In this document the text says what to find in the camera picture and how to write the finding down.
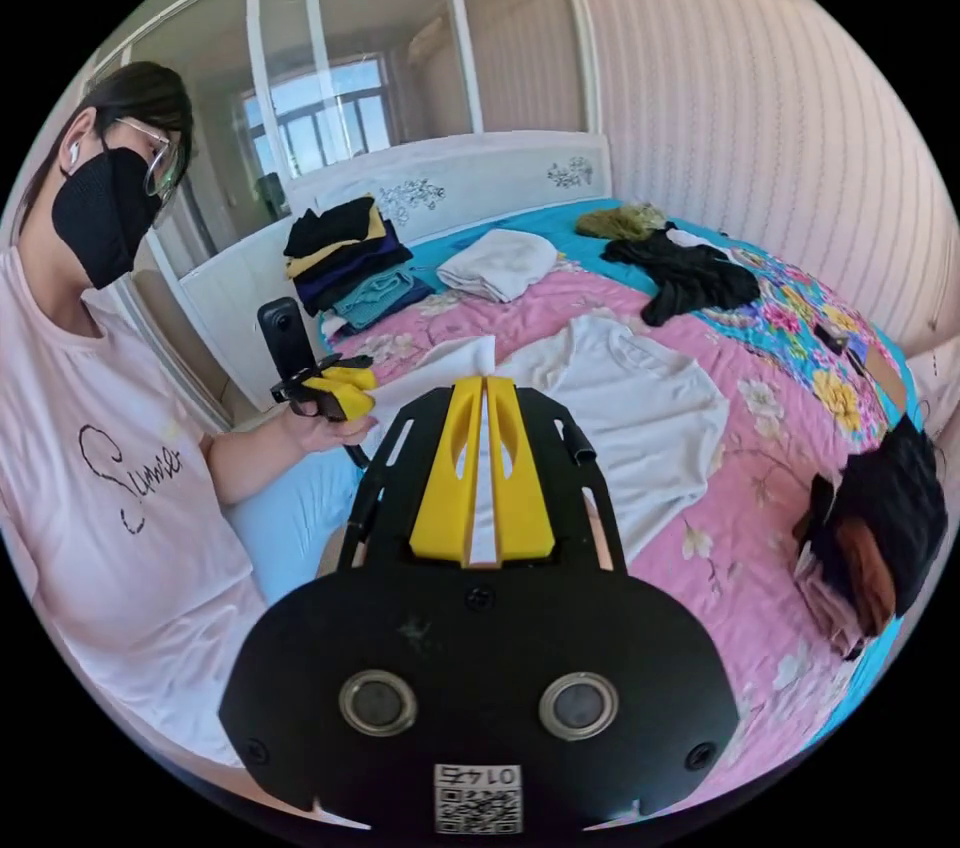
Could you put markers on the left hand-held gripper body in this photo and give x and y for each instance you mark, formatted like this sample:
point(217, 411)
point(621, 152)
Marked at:
point(330, 407)

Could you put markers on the white framed window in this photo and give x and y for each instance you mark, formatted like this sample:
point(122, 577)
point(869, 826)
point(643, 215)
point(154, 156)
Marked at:
point(360, 38)

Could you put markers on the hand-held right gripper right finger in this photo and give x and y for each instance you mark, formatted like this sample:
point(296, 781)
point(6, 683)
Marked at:
point(521, 488)

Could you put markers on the black garment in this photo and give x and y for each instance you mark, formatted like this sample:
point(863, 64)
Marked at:
point(690, 278)

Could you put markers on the white long sleeve shirt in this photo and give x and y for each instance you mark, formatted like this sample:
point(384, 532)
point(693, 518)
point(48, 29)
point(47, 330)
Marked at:
point(645, 413)

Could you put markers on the olive green garment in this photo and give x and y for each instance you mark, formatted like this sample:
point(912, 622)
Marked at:
point(619, 222)

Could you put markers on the folded white garment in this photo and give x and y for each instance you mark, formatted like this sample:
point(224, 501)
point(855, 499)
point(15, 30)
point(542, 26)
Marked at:
point(499, 263)

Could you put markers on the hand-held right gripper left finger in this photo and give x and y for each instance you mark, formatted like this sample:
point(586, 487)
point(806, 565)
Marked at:
point(450, 488)

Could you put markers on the bed with pink floral quilt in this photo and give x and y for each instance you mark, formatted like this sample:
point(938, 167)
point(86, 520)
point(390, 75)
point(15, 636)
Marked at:
point(735, 563)

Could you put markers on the person's body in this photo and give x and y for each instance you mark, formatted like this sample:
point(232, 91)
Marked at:
point(97, 458)

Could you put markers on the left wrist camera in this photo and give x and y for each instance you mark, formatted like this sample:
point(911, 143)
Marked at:
point(289, 338)

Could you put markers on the pile of dark clothes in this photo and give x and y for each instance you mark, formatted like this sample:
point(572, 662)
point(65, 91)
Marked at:
point(885, 525)

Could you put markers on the pile of folded clothes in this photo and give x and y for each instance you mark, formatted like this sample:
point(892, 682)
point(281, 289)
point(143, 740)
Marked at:
point(352, 270)

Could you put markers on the person's left hand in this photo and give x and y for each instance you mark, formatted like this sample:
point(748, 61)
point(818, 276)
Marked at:
point(330, 435)

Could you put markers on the person's left forearm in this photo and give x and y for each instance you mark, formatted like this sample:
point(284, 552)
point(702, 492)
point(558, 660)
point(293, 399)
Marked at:
point(247, 465)

